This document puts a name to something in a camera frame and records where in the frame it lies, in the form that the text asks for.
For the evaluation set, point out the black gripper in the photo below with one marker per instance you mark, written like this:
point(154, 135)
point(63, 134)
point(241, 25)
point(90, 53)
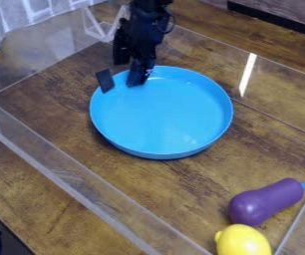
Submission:
point(137, 38)

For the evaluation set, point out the small black tab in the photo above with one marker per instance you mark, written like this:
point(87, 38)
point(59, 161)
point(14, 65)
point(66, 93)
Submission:
point(106, 80)

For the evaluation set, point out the blue round plate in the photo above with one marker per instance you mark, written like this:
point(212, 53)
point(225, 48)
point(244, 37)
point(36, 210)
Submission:
point(170, 118)

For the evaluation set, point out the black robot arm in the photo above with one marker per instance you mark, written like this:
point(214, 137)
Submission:
point(149, 5)

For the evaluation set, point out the white patterned curtain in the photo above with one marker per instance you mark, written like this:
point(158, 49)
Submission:
point(23, 13)

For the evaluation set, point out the purple toy eggplant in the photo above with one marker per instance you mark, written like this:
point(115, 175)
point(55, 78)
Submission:
point(253, 206)

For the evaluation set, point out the yellow toy lemon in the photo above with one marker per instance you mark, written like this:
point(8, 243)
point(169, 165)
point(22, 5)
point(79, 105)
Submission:
point(240, 239)

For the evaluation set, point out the clear acrylic enclosure wall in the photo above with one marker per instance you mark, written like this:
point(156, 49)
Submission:
point(79, 198)

